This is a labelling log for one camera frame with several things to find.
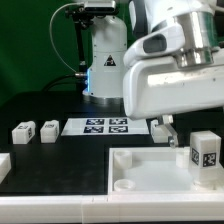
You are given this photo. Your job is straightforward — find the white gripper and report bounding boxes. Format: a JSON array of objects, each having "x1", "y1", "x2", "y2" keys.
[{"x1": 123, "y1": 54, "x2": 224, "y2": 148}]

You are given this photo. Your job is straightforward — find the white square tabletop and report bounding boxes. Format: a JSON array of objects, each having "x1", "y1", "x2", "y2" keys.
[{"x1": 108, "y1": 147, "x2": 224, "y2": 194}]

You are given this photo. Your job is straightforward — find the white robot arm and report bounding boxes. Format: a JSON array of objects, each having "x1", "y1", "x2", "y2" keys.
[{"x1": 84, "y1": 0, "x2": 224, "y2": 146}]

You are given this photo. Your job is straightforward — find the white tag base sheet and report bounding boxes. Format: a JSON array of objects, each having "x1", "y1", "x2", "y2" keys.
[{"x1": 61, "y1": 117, "x2": 149, "y2": 136}]

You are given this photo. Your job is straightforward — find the white obstacle fence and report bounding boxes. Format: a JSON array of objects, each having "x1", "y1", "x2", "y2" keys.
[{"x1": 0, "y1": 152, "x2": 224, "y2": 224}]

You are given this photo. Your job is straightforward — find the black base cable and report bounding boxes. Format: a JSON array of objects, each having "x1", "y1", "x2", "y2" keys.
[{"x1": 41, "y1": 74, "x2": 88, "y2": 93}]

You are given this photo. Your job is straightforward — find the black camera on stand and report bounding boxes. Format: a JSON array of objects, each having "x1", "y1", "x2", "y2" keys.
[{"x1": 65, "y1": 0, "x2": 118, "y2": 20}]

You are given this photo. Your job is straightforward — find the grey camera cable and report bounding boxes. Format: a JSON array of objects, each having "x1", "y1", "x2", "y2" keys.
[{"x1": 48, "y1": 3, "x2": 88, "y2": 78}]

